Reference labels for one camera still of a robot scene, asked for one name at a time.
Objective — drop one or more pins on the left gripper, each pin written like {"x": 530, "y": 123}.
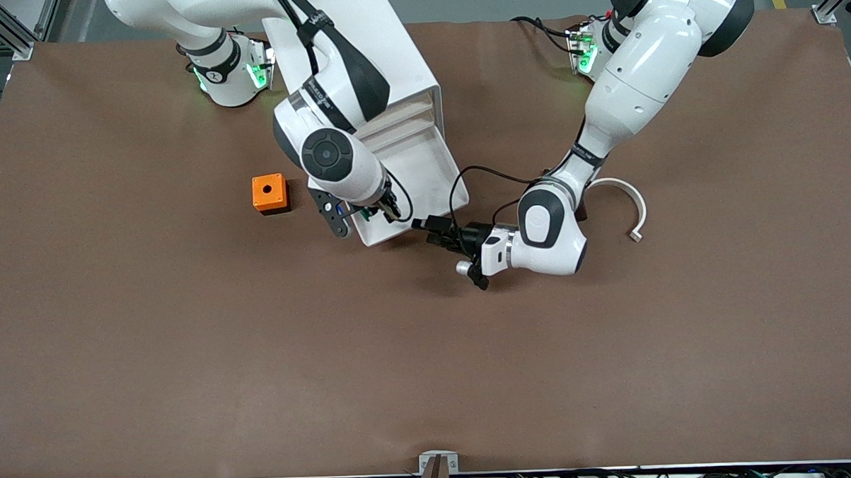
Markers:
{"x": 476, "y": 235}

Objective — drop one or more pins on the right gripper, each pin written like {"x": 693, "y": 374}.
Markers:
{"x": 387, "y": 205}

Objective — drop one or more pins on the green push button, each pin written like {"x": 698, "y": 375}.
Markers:
{"x": 363, "y": 214}

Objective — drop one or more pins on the white plastic drawer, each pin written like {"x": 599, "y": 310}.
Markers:
{"x": 409, "y": 169}
{"x": 417, "y": 106}
{"x": 414, "y": 124}

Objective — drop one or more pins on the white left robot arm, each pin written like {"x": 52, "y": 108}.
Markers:
{"x": 646, "y": 68}

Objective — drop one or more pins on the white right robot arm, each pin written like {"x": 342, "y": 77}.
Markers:
{"x": 327, "y": 154}

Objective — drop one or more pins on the orange box with hole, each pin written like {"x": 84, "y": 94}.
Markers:
{"x": 260, "y": 199}

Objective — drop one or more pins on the brown table mat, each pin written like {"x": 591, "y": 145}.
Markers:
{"x": 430, "y": 373}

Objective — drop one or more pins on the small dark brown block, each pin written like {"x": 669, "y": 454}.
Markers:
{"x": 583, "y": 212}

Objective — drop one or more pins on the white C-shaped plastic clamp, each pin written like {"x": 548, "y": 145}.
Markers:
{"x": 611, "y": 181}

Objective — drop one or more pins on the small aluminium bracket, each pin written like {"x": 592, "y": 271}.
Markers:
{"x": 424, "y": 460}

